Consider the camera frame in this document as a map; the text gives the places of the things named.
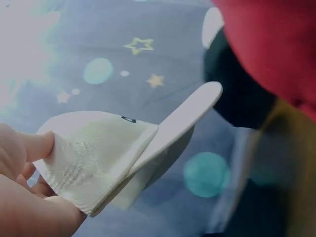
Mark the person's left hand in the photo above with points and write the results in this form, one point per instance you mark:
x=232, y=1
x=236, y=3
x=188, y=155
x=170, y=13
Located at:
x=17, y=197

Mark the person's left thumb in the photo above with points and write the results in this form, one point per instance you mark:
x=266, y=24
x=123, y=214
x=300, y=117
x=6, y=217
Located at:
x=27, y=145

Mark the person's left fingers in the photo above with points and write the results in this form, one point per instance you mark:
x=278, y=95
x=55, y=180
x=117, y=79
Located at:
x=44, y=212

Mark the white baseball cap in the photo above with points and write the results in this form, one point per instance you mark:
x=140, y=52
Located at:
x=98, y=158

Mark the black cap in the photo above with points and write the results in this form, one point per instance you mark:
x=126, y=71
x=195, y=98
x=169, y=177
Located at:
x=237, y=93

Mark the red cap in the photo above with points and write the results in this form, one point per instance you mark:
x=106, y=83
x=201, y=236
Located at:
x=271, y=44

